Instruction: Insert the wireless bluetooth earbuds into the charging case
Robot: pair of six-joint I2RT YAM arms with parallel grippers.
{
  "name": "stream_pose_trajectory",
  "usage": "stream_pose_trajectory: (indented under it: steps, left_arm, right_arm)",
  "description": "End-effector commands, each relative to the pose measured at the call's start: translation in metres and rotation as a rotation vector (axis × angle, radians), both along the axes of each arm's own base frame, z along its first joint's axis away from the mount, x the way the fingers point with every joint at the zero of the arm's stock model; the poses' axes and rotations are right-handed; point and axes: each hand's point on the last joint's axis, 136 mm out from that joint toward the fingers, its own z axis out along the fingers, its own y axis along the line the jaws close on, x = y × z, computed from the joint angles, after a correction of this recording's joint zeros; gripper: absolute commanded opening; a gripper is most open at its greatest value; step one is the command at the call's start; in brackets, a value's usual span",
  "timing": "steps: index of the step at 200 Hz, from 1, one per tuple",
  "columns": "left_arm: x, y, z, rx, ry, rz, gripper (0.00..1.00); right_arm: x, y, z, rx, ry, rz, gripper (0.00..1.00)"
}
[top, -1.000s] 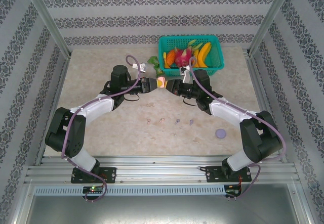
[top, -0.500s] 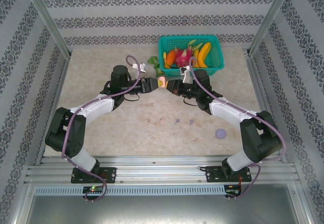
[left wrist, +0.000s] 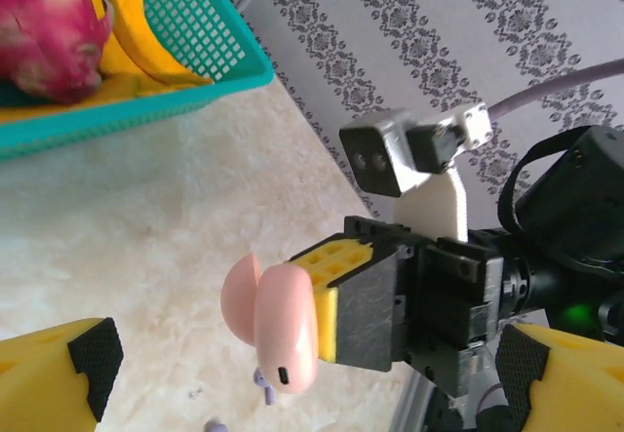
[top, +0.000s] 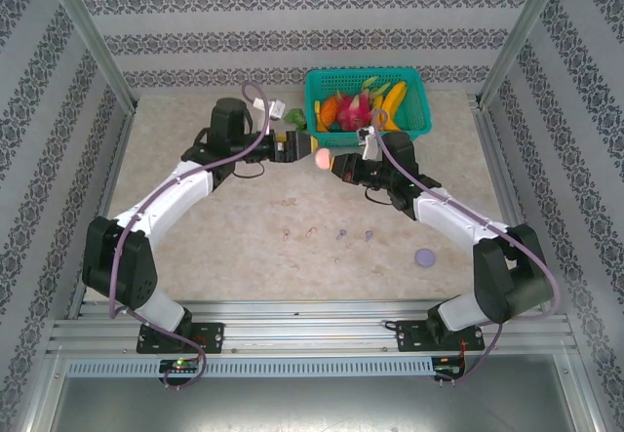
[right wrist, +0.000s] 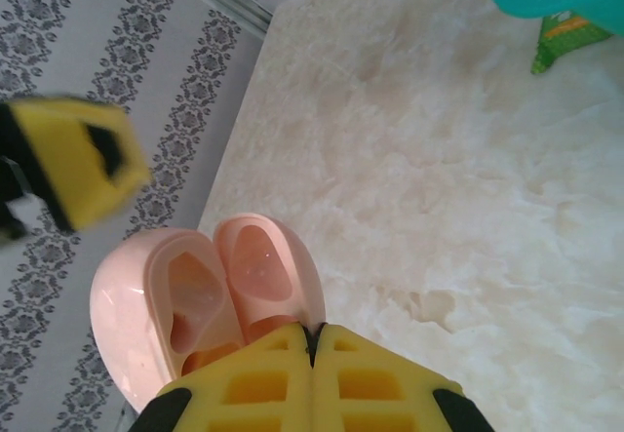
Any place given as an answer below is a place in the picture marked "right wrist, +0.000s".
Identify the pink earbud charging case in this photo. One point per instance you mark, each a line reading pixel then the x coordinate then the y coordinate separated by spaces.
pixel 117 315

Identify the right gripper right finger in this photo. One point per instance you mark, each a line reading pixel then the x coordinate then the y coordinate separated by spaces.
pixel 419 388

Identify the green toy vegetable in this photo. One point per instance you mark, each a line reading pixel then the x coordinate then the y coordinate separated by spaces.
pixel 551 47

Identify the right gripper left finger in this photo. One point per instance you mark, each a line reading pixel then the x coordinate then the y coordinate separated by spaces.
pixel 263 354

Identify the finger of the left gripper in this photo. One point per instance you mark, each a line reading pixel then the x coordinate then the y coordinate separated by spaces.
pixel 53 149

